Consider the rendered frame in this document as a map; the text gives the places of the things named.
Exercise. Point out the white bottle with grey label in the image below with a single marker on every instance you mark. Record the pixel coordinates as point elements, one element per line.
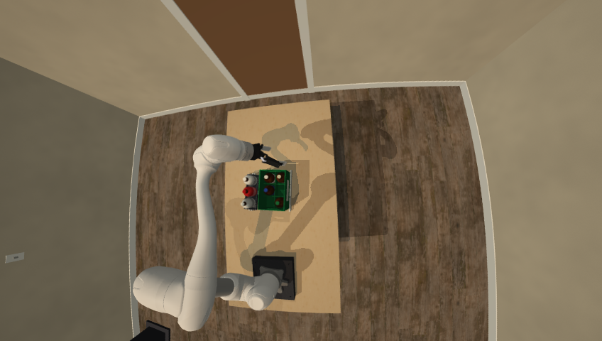
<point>250,180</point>
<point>248,202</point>

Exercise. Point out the red bottle with pale label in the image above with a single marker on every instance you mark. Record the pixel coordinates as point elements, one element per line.
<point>251,191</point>

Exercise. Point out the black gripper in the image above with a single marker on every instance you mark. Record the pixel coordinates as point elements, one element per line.
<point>268,160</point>

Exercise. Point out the brown bottle with blue cap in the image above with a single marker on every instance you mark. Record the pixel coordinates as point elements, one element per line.
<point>269,190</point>

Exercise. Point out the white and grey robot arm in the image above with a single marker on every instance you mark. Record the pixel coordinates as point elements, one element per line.
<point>189,296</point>

